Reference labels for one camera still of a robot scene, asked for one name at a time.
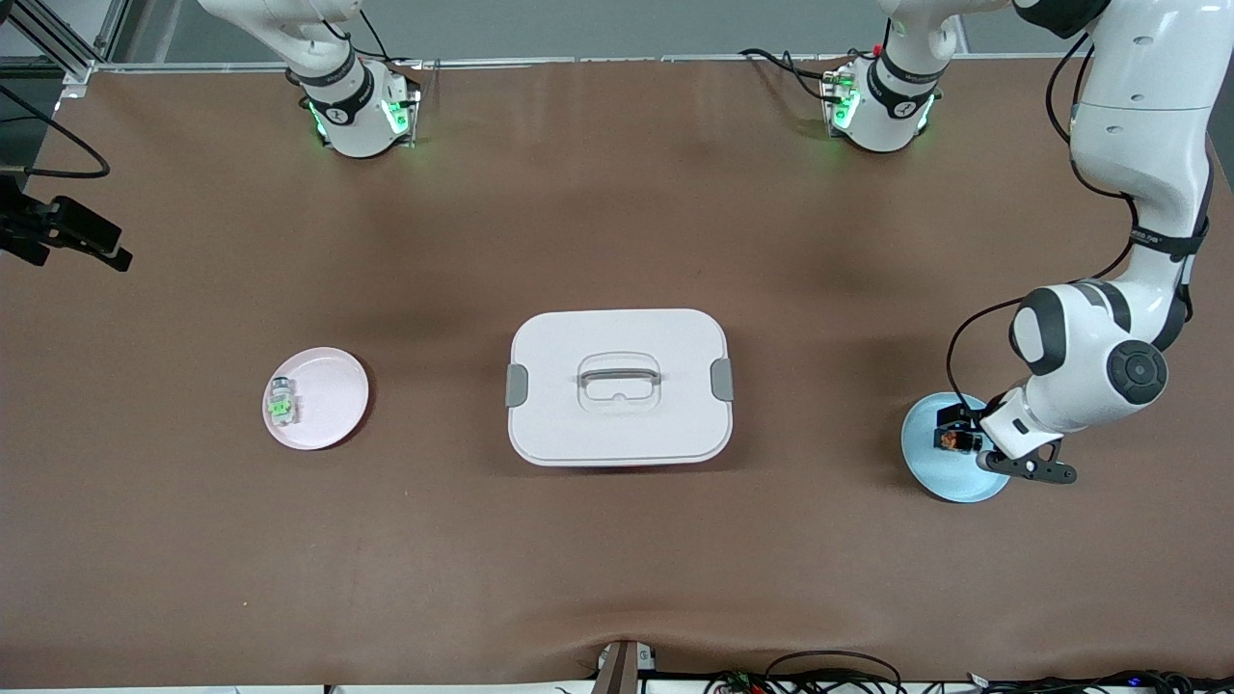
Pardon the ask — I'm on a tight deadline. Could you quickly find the light blue round plate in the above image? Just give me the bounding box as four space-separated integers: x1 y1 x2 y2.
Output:
900 391 1013 504

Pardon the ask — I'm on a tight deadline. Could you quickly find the pink round plate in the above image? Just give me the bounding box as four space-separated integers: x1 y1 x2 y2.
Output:
262 347 370 451

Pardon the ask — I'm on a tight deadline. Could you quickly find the white lidded storage box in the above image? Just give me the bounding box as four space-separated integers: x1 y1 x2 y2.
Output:
506 308 736 468

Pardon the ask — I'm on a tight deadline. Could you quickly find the aluminium frame profile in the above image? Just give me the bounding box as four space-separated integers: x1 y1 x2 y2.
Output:
0 0 131 86

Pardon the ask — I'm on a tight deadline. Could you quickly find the black looped cable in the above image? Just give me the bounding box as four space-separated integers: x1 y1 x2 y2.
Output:
765 651 904 694

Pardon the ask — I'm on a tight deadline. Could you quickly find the black cable bundle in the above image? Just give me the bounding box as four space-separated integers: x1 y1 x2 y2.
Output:
964 668 1234 694

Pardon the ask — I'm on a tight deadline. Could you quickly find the black right arm base cable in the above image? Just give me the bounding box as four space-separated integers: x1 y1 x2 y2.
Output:
323 5 425 73

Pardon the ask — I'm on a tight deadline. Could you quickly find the black arm base cable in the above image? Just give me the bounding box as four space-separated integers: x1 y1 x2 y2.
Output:
739 46 854 109
323 5 425 73

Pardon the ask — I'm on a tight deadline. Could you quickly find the grey lid handle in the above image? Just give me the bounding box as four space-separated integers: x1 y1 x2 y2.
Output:
577 363 663 399

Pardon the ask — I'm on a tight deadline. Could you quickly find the black left arm base cable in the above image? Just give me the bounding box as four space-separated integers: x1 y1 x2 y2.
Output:
739 46 854 109

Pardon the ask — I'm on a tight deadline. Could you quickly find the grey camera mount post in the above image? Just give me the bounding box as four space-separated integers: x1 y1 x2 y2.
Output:
591 639 658 694

